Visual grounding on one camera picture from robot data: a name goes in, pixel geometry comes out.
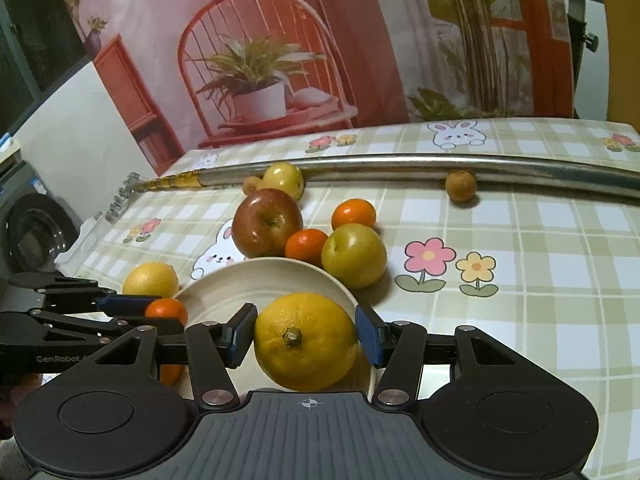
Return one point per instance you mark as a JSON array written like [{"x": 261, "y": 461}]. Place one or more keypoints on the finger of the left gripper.
[
  {"x": 130, "y": 309},
  {"x": 53, "y": 291}
]

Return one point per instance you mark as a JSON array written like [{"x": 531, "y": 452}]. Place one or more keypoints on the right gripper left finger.
[{"x": 212, "y": 350}]

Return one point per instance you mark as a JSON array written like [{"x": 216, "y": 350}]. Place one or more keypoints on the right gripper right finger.
[{"x": 396, "y": 348}]

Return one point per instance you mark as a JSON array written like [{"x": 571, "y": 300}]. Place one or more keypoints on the large yellow grapefruit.
[{"x": 152, "y": 279}]

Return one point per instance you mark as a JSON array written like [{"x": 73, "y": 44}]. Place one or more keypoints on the orange mandarin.
[
  {"x": 306, "y": 245},
  {"x": 172, "y": 354},
  {"x": 355, "y": 210}
]

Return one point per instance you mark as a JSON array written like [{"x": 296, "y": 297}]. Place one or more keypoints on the yellow lemon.
[{"x": 305, "y": 342}]

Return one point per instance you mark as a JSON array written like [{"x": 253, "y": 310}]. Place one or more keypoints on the yellow-green plum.
[
  {"x": 355, "y": 255},
  {"x": 285, "y": 177}
]

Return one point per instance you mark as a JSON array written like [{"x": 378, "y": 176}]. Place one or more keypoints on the large dark red apple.
[{"x": 263, "y": 223}]

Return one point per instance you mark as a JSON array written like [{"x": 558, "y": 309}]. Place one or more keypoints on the orange mandarin front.
[{"x": 306, "y": 245}]

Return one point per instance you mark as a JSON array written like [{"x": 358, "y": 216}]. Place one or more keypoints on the orange mandarin back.
[{"x": 355, "y": 210}]

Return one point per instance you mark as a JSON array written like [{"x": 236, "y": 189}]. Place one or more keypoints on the brown longan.
[
  {"x": 461, "y": 186},
  {"x": 250, "y": 184}
]

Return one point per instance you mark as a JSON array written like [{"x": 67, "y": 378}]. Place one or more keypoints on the beige round plate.
[{"x": 217, "y": 296}]

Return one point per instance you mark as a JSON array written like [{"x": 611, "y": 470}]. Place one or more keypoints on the washing machine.
[{"x": 35, "y": 226}]

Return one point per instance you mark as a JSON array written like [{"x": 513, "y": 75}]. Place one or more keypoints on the checkered bunny tablecloth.
[{"x": 552, "y": 276}]

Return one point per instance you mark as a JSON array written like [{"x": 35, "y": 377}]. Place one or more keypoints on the yellow-green plum by pole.
[{"x": 285, "y": 177}]

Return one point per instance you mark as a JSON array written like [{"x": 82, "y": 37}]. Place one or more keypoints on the printed room backdrop cloth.
[{"x": 196, "y": 73}]

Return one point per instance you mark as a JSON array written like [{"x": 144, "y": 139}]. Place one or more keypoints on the silver gold metal pole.
[{"x": 621, "y": 184}]

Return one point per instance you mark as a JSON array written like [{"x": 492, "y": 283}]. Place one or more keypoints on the wooden headboard panel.
[{"x": 622, "y": 22}]

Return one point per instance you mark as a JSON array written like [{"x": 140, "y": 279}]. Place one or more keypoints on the black exercise bike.
[{"x": 585, "y": 20}]

